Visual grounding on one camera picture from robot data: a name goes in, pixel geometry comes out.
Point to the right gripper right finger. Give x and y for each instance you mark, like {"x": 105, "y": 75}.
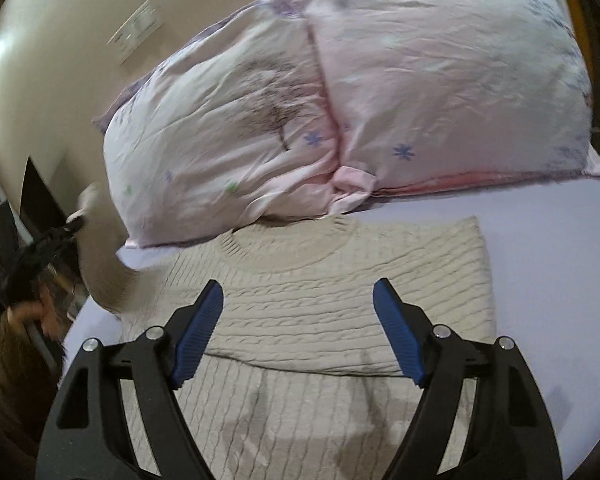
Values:
{"x": 509, "y": 435}

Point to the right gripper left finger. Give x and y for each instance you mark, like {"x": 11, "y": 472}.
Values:
{"x": 86, "y": 435}

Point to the beige cable knit sweater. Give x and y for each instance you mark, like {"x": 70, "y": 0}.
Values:
{"x": 299, "y": 380}

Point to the left hand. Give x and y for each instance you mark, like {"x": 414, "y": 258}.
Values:
{"x": 41, "y": 310}

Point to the brown fuzzy left sleeve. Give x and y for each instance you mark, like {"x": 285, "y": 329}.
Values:
{"x": 27, "y": 390}

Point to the lavender bed sheet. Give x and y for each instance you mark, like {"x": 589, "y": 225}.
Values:
{"x": 543, "y": 244}

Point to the pink floral pillow left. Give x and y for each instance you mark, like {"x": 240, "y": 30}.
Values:
{"x": 231, "y": 128}

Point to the pink floral pillow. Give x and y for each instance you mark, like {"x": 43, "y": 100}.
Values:
{"x": 231, "y": 128}
{"x": 438, "y": 95}

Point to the pink floral pillow right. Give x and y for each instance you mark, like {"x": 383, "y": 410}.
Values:
{"x": 438, "y": 95}

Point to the white wall switch panel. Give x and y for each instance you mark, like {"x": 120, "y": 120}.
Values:
{"x": 143, "y": 23}

